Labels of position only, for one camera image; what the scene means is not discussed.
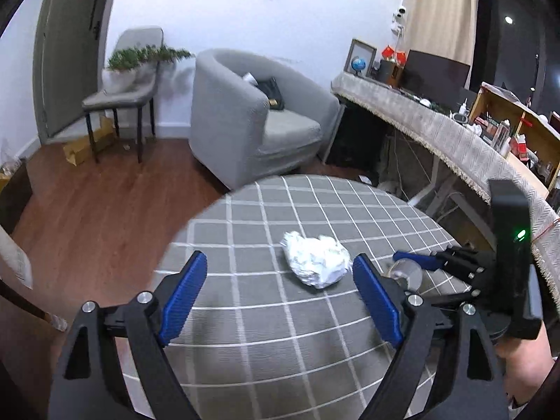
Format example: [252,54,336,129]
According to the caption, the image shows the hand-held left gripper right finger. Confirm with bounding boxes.
[352,253,511,420]

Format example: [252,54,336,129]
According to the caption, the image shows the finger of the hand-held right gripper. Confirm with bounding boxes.
[405,288,481,308]
[393,247,496,286]

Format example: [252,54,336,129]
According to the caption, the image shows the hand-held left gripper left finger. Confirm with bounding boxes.
[46,250,208,420]

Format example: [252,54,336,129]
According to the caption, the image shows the clear plastic lid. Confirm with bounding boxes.
[388,259,423,292]

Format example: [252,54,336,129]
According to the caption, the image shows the white paper ball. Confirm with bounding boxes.
[280,230,353,290]

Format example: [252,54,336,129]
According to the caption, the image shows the person's right hand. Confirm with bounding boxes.
[496,327,560,408]

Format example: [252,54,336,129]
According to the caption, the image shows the round checkered table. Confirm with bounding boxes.
[118,174,458,420]

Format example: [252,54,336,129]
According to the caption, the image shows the long cloth-covered desk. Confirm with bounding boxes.
[331,72,560,308]

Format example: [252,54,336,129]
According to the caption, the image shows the wooden shelf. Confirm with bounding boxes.
[468,82,560,194]

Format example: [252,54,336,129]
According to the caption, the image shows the cardboard box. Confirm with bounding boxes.
[63,116,116,166]

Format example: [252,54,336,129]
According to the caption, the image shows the black monitor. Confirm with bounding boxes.
[400,49,471,99]

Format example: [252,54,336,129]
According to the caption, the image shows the grey armchair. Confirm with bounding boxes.
[189,48,341,191]

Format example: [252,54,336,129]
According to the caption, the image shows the dark brown cabinet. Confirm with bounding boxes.
[0,160,34,235]

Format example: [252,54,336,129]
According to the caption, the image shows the dark wooden box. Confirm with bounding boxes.
[376,59,404,86]

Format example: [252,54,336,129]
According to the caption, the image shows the grey dining chair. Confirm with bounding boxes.
[82,27,165,165]

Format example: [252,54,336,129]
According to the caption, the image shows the small red flags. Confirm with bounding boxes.
[381,44,406,63]

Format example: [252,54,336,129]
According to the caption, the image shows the black bag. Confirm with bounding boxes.
[256,77,285,111]

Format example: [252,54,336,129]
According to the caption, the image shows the dark window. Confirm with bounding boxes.
[470,0,547,97]

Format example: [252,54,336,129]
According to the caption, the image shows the potted green plant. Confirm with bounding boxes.
[105,48,141,94]
[131,44,196,82]

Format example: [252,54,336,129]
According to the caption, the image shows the beige curtain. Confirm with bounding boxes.
[400,0,480,90]

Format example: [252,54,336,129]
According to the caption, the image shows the grey-green door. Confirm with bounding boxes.
[33,0,117,146]

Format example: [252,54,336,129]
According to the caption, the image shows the red string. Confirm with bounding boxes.
[531,218,560,242]

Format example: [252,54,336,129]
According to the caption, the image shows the wooden picture frame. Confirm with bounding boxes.
[344,38,378,76]

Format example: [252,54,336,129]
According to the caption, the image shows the white security camera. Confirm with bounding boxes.
[390,6,408,34]

